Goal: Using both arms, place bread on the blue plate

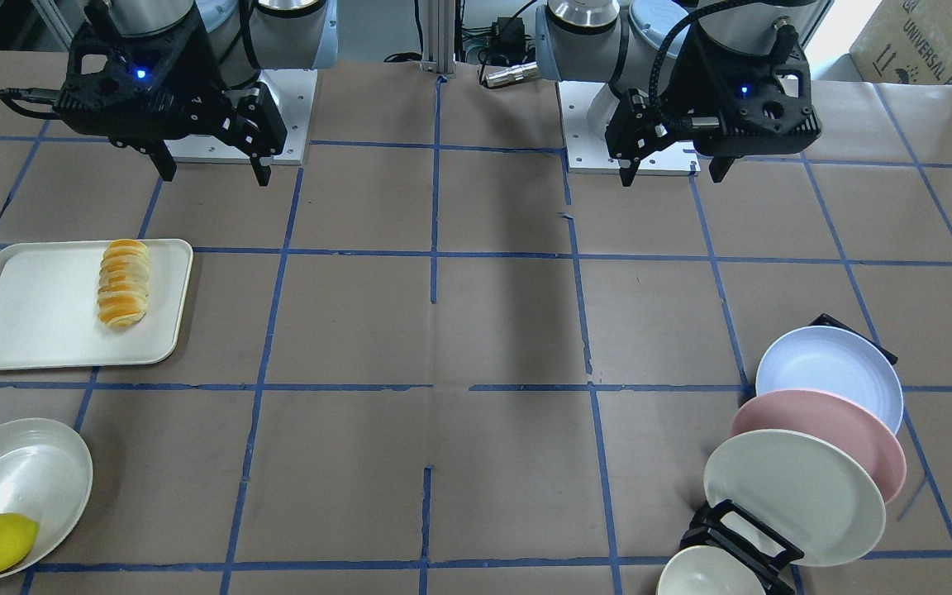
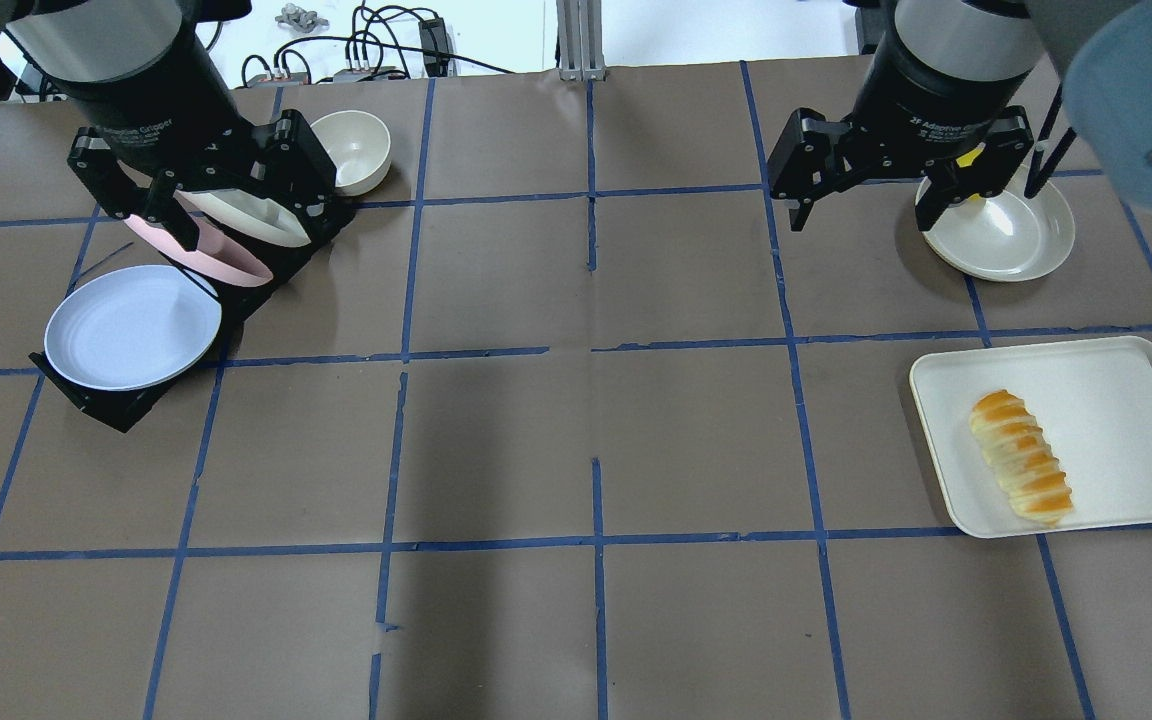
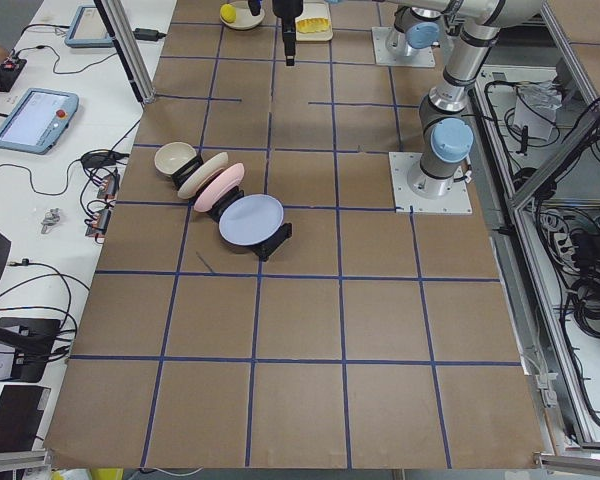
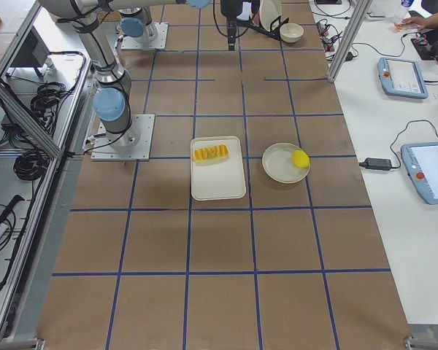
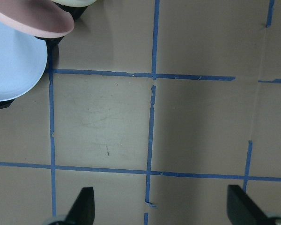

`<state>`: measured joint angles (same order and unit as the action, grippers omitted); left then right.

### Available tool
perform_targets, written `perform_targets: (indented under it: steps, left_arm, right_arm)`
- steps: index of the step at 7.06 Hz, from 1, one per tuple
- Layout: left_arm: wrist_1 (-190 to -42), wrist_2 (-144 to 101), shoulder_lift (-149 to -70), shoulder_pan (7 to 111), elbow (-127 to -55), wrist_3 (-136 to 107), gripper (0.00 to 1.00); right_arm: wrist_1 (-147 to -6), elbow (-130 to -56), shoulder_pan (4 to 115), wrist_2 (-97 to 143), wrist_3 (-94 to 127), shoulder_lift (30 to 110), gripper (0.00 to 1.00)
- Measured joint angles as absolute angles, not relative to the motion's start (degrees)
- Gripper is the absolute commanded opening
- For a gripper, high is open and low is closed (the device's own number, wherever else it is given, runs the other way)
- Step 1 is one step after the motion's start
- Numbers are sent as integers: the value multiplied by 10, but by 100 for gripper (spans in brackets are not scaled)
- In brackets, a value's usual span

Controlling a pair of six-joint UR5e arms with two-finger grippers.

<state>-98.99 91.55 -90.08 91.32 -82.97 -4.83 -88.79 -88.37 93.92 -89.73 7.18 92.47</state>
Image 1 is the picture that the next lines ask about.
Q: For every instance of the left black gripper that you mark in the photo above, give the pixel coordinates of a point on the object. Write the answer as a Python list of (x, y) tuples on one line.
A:
[(688, 89)]

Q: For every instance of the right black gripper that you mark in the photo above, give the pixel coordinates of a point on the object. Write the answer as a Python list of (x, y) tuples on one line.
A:
[(213, 76)]

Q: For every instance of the sliced bread loaf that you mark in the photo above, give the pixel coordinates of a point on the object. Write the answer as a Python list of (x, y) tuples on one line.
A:
[(123, 292)]

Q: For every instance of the blue plate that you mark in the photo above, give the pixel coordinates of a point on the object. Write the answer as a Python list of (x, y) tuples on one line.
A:
[(836, 361)]

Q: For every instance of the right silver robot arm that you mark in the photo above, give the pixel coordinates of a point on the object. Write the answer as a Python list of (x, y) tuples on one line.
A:
[(249, 37)]

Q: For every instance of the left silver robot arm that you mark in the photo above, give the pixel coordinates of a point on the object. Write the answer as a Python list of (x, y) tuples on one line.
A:
[(635, 45)]

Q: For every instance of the pink plate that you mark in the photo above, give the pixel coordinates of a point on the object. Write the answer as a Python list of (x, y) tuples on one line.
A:
[(835, 419)]

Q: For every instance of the cream shallow bowl plate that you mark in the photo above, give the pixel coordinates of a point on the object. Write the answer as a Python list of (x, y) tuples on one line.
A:
[(46, 475)]

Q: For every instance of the cream white plate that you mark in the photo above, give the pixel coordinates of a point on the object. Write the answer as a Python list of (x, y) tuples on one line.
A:
[(812, 493)]

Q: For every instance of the cream rectangular tray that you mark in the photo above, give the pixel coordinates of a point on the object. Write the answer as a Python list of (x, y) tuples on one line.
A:
[(48, 306)]

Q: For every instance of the cardboard box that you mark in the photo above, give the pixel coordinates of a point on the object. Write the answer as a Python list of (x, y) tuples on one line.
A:
[(907, 42)]

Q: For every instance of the black dish rack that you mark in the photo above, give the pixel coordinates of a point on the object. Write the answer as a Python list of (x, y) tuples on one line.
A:
[(730, 527)]

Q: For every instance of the cream small bowl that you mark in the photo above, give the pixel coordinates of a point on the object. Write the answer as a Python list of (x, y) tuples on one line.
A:
[(703, 569)]

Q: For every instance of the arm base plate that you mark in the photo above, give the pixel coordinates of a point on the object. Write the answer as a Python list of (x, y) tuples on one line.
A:
[(585, 110), (293, 92)]

